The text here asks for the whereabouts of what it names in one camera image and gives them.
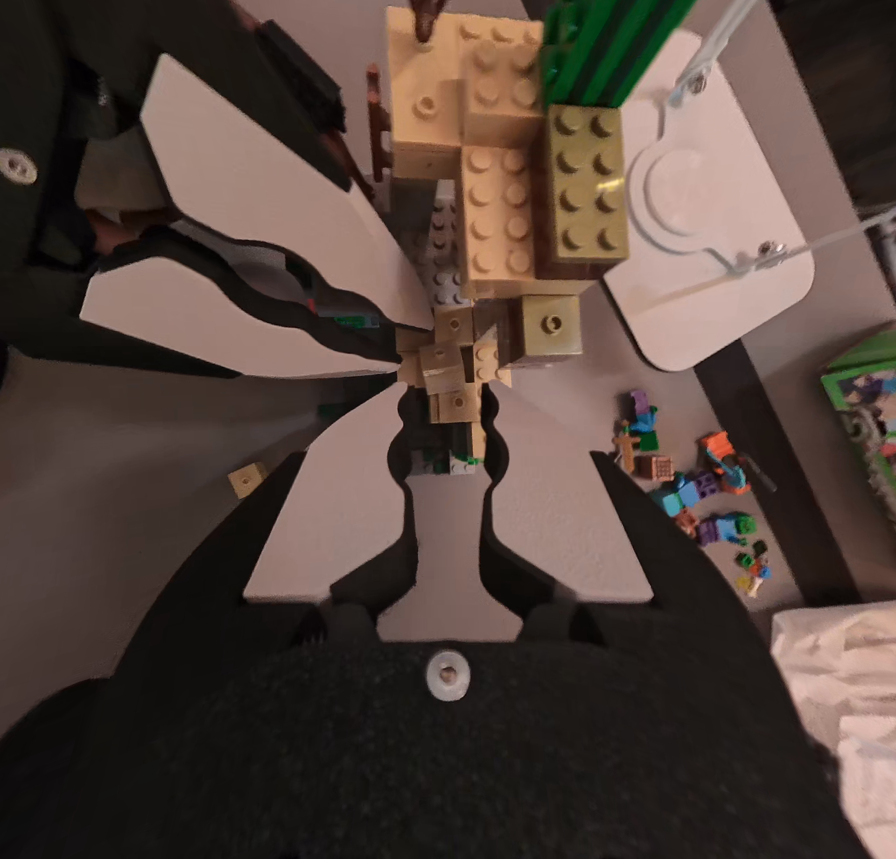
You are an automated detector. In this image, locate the white paper bag pile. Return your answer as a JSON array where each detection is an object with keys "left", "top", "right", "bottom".
[{"left": 770, "top": 601, "right": 896, "bottom": 859}]

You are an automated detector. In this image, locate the person's left hand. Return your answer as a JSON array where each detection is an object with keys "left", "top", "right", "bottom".
[{"left": 87, "top": 208, "right": 151, "bottom": 254}]

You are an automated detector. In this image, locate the white book stand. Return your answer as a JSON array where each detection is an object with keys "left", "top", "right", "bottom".
[{"left": 601, "top": 0, "right": 896, "bottom": 371}]

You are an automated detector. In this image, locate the green toy set box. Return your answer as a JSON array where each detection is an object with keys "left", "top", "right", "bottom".
[{"left": 820, "top": 330, "right": 896, "bottom": 524}]

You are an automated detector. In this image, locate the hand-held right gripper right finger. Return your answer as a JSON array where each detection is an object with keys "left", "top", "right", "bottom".
[{"left": 479, "top": 383, "right": 655, "bottom": 604}]

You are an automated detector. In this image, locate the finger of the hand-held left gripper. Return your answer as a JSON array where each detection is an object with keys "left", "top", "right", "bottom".
[
  {"left": 79, "top": 239, "right": 407, "bottom": 379},
  {"left": 139, "top": 52, "right": 436, "bottom": 335}
]

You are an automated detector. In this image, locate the grey desk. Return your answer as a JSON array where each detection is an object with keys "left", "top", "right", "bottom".
[{"left": 0, "top": 0, "right": 896, "bottom": 734}]

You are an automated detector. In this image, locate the toy brick building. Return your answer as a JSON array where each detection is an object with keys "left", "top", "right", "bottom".
[{"left": 318, "top": 0, "right": 718, "bottom": 478}]

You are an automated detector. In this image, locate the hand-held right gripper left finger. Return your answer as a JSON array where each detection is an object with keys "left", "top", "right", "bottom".
[{"left": 243, "top": 380, "right": 420, "bottom": 604}]

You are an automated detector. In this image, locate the tan toy brick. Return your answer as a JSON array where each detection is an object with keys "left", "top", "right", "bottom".
[
  {"left": 419, "top": 343, "right": 469, "bottom": 392},
  {"left": 227, "top": 461, "right": 269, "bottom": 501}
]

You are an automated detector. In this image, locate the pile of small toy figures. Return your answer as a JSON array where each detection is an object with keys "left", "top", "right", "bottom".
[{"left": 612, "top": 388, "right": 777, "bottom": 599}]

